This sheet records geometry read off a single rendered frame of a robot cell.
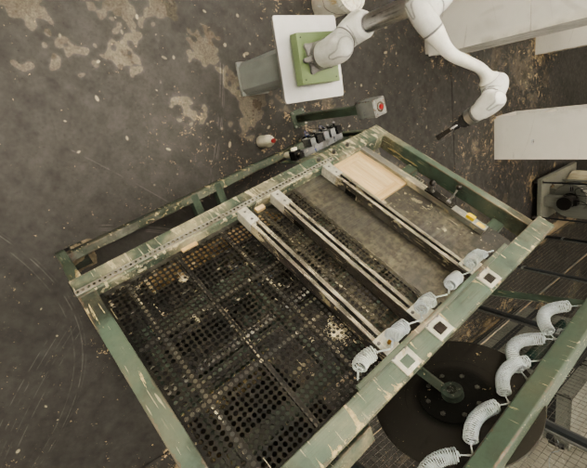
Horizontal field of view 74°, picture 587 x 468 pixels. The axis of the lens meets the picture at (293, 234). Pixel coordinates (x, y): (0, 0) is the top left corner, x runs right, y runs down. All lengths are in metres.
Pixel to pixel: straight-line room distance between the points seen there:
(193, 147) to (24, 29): 1.16
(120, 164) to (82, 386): 1.54
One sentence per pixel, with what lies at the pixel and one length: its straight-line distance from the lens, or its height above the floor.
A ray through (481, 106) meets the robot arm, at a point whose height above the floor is 1.74.
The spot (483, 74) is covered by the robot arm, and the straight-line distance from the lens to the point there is 2.34.
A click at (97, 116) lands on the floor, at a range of 2.87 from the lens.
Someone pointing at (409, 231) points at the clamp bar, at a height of 1.50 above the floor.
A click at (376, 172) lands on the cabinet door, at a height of 1.07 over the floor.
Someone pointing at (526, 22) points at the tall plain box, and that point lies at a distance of 4.36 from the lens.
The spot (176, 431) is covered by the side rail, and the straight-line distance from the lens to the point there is 1.64.
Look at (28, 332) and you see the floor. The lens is 3.01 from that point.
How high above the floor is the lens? 2.82
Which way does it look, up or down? 53 degrees down
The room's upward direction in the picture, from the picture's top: 104 degrees clockwise
